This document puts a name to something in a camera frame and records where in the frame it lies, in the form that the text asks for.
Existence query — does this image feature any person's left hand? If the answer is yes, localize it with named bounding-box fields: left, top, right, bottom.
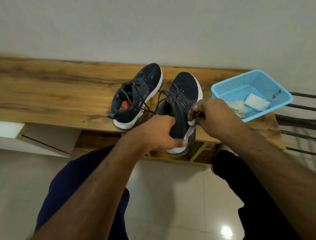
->
left=123, top=114, right=189, bottom=155

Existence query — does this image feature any person's right hand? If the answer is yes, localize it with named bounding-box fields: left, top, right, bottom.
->
left=187, top=98, right=247, bottom=143

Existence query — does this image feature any used wipe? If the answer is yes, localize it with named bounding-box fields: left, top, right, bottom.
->
left=226, top=101, right=248, bottom=119

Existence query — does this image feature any black metal shoe rack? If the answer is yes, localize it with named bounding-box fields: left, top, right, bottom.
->
left=274, top=91, right=316, bottom=156

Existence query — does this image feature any person's right forearm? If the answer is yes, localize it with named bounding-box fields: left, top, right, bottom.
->
left=227, top=126, right=316, bottom=240

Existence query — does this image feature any person's left forearm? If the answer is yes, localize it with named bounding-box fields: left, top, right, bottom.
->
left=31, top=138, right=148, bottom=240

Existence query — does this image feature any person's grey sock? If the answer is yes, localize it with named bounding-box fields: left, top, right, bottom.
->
left=211, top=144, right=239, bottom=173

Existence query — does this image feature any blue plastic basket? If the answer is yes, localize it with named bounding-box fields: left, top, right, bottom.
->
left=211, top=69, right=294, bottom=123

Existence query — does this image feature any wooden table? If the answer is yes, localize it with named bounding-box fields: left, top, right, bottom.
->
left=0, top=57, right=286, bottom=165

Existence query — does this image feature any white drawer unit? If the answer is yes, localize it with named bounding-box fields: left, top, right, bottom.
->
left=0, top=121, right=82, bottom=158

